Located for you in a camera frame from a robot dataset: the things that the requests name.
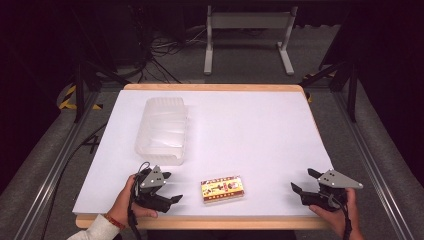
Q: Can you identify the clear plastic container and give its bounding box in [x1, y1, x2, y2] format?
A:
[134, 96, 189, 166]

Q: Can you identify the hand-held gripper black cable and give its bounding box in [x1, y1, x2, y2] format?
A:
[127, 161, 152, 240]
[328, 194, 354, 240]

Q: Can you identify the bundle of black floor cables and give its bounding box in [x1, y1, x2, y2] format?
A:
[131, 13, 209, 85]

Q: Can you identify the left hand-held gripper black cable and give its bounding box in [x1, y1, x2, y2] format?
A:
[127, 161, 152, 240]

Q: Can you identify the aluminium floor rail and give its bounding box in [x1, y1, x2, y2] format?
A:
[333, 91, 416, 240]
[13, 91, 101, 240]

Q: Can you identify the yellow and black striped tape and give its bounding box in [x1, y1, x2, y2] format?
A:
[58, 84, 103, 111]

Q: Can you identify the person's right hand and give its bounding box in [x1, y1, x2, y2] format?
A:
[308, 187, 360, 240]

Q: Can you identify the right hand-held gripper black cable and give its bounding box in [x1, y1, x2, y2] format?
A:
[328, 194, 354, 240]

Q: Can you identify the white metal table frame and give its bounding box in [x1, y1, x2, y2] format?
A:
[203, 4, 299, 76]

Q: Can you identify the black metal stand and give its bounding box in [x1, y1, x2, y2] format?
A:
[68, 4, 132, 124]
[299, 49, 361, 123]

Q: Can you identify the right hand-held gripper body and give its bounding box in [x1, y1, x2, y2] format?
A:
[299, 168, 364, 213]

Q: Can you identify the white table sheet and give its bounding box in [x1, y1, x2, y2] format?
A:
[72, 89, 334, 218]

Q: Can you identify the person's left hand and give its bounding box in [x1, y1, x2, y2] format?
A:
[106, 174, 159, 228]

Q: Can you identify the red bracelet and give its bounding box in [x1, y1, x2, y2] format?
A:
[103, 213, 127, 231]

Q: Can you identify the yellow and red patterned box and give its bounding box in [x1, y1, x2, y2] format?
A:
[200, 175, 246, 205]

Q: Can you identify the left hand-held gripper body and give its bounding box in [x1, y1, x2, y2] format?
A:
[132, 165, 174, 214]

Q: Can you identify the long black floor cable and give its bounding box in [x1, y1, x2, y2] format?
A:
[39, 122, 108, 240]

